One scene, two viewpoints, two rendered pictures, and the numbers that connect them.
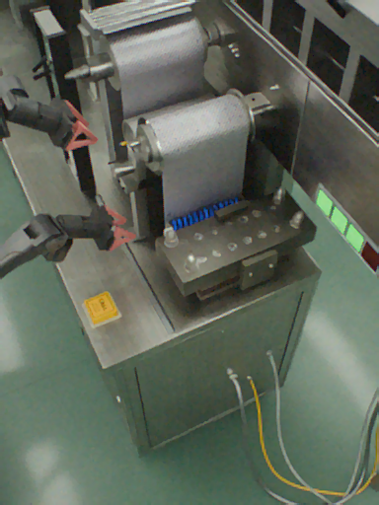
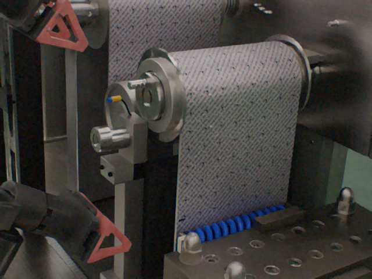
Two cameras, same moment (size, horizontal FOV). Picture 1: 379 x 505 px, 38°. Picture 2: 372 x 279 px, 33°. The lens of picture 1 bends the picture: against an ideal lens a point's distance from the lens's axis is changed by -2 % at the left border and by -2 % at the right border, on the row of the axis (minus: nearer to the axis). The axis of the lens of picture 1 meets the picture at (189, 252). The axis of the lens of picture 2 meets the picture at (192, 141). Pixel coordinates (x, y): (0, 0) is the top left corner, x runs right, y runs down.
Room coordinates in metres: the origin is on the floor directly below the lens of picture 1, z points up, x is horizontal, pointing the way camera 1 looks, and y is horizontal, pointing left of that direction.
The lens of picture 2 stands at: (0.08, 0.17, 1.56)
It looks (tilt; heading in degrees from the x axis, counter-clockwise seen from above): 22 degrees down; 352
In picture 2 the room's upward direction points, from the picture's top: 3 degrees clockwise
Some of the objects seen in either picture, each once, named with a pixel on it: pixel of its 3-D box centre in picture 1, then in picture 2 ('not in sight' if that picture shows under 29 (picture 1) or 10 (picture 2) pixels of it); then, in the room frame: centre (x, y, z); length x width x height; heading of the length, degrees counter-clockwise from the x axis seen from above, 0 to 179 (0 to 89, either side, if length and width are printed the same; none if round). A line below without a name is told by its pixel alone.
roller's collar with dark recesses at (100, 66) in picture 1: (99, 67); (75, 10); (1.23, 0.23, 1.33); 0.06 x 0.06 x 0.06; 27
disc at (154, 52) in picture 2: (150, 146); (159, 95); (1.01, 0.09, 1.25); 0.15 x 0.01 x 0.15; 27
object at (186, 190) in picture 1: (204, 184); (237, 173); (1.01, -0.04, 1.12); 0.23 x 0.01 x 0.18; 117
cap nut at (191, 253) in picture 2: (171, 237); (192, 246); (0.89, 0.05, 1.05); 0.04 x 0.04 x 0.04
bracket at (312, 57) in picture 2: (255, 101); (302, 55); (1.15, -0.17, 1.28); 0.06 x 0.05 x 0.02; 117
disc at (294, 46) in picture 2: (239, 116); (281, 77); (1.13, -0.13, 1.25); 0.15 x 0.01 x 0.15; 27
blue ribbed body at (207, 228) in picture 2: (206, 213); (239, 226); (0.99, -0.05, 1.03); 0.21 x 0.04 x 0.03; 117
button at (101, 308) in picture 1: (101, 308); not in sight; (0.76, 0.23, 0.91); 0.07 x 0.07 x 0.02; 27
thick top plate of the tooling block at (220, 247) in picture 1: (237, 239); (294, 261); (0.92, -0.13, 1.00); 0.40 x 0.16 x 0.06; 117
